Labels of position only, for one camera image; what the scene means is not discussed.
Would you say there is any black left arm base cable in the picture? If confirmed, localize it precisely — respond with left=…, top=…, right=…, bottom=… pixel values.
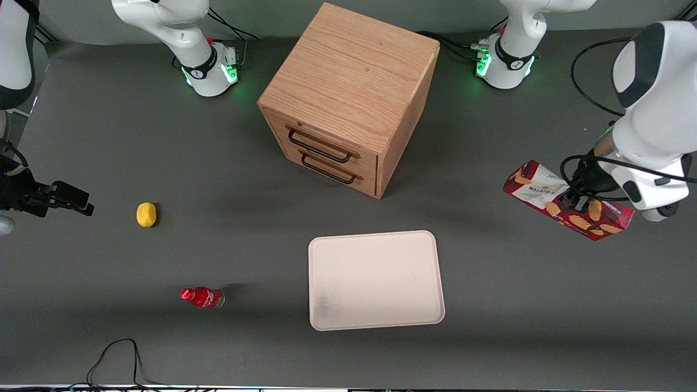
left=417, top=17, right=510, bottom=64

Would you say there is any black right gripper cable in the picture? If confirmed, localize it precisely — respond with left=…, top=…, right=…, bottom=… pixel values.
left=0, top=138, right=29, bottom=168

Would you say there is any wooden drawer cabinet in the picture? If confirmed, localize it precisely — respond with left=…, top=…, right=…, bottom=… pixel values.
left=257, top=2, right=441, bottom=199

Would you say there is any black arm base cable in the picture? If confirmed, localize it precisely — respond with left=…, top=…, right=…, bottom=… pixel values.
left=417, top=17, right=510, bottom=64
left=206, top=8, right=260, bottom=69

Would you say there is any red soda bottle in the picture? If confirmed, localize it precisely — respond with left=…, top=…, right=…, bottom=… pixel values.
left=180, top=287, right=225, bottom=309

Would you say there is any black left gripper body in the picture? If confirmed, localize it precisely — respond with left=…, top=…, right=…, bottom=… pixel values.
left=564, top=133, right=619, bottom=206

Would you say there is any black right arm base cable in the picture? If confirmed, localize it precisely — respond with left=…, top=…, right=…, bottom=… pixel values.
left=206, top=8, right=260, bottom=69

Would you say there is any wooden drawer front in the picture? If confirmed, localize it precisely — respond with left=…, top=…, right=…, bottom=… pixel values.
left=262, top=108, right=378, bottom=176
left=283, top=148, right=378, bottom=198

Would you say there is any black loose looped cable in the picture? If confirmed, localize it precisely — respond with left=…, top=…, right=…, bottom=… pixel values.
left=86, top=338, right=164, bottom=389

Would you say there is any beige plastic tray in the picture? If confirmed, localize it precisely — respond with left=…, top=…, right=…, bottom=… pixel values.
left=308, top=230, right=445, bottom=332

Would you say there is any black metal drawer handle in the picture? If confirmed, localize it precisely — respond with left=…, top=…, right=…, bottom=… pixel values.
left=300, top=154, right=358, bottom=185
left=287, top=127, right=353, bottom=164

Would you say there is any red tartan cookie box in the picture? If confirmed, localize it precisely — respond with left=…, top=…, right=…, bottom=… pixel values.
left=503, top=160, right=635, bottom=241

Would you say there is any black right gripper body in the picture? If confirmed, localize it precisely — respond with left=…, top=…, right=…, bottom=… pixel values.
left=0, top=157, right=40, bottom=218

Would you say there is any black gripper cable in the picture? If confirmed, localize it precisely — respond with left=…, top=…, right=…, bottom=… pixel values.
left=0, top=138, right=29, bottom=168
left=560, top=35, right=697, bottom=189

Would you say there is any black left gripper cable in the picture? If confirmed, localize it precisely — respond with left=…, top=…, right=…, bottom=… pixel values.
left=560, top=35, right=697, bottom=189

